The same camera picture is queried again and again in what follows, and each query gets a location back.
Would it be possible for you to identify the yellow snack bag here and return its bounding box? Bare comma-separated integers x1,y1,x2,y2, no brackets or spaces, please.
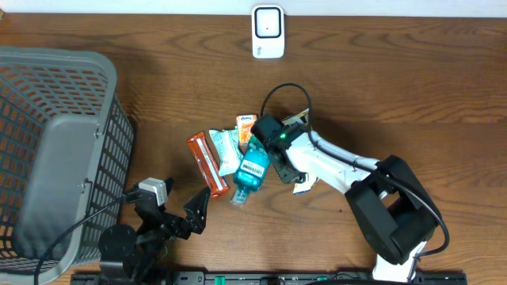
282,108,319,196

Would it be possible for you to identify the orange-red snack bar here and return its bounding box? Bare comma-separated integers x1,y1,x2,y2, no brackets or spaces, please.
187,131,230,200

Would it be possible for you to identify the teal mouthwash bottle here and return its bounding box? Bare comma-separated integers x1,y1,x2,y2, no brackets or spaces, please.
231,136,270,206

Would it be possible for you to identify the orange tissue pack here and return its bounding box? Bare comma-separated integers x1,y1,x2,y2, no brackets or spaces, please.
236,115,257,146

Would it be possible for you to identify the light green wipes pack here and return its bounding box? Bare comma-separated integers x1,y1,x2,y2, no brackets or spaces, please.
209,128,243,177

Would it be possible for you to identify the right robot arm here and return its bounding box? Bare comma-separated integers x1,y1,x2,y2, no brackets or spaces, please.
251,115,444,283

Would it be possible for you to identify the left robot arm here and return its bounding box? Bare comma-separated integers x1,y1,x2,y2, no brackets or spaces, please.
98,177,211,284

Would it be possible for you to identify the white barcode scanner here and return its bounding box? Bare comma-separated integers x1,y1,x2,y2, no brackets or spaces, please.
251,5,285,59

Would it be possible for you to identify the grey plastic mesh basket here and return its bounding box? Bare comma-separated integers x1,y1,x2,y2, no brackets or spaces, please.
1,46,134,284

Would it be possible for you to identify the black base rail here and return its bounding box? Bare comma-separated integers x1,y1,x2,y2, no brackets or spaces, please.
70,269,468,285

